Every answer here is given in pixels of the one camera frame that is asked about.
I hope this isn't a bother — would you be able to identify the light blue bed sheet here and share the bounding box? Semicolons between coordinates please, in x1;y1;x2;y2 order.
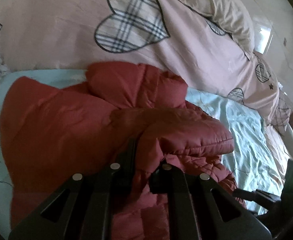
0;69;287;240

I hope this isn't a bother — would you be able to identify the red puffer jacket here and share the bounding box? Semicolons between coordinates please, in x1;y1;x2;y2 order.
0;61;248;240

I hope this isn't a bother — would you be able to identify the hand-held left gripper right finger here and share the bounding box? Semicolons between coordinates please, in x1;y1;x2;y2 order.
149;164;270;240

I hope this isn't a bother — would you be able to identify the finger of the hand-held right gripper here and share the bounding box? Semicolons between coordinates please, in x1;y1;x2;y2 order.
233;188;282;203

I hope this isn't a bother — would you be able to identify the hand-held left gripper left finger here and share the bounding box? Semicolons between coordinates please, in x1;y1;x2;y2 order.
8;139;139;240

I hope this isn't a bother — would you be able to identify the beige pillow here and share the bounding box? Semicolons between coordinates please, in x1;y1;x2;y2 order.
159;0;255;60

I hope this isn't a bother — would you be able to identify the pink duvet with plaid hearts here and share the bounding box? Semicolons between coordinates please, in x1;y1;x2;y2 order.
0;0;293;135

